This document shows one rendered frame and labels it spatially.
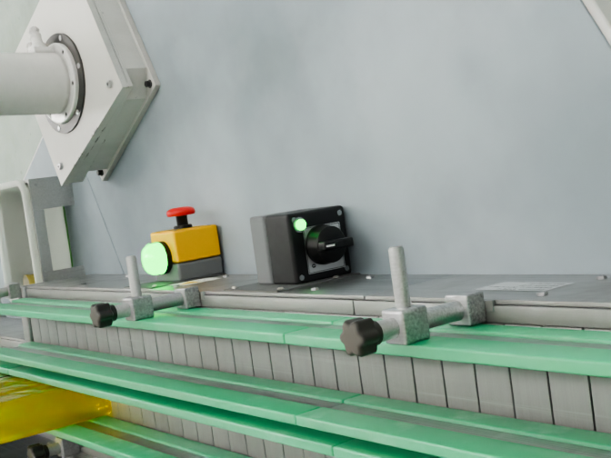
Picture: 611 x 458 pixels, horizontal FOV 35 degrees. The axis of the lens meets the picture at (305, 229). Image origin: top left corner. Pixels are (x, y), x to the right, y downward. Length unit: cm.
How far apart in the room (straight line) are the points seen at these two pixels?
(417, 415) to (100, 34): 84
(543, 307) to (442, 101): 30
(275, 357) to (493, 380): 31
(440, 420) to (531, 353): 18
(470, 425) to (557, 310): 12
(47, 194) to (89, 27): 38
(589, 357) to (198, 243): 79
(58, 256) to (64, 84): 37
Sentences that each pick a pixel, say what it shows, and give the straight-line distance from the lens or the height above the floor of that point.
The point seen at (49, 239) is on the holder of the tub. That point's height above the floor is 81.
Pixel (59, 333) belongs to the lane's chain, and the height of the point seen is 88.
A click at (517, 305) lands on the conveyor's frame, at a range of 77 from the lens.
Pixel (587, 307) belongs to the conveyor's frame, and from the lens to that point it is 73.
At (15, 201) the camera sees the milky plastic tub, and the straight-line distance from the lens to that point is 191.
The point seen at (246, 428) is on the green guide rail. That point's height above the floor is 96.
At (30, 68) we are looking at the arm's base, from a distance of 152.
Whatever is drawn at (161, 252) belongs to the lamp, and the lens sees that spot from 131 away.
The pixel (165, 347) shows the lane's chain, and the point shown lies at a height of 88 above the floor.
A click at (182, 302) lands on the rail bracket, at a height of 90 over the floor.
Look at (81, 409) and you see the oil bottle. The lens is 143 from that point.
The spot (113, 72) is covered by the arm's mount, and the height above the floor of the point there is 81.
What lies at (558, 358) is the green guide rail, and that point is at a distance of 64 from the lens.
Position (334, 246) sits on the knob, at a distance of 105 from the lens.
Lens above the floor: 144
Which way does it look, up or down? 36 degrees down
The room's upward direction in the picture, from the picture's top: 100 degrees counter-clockwise
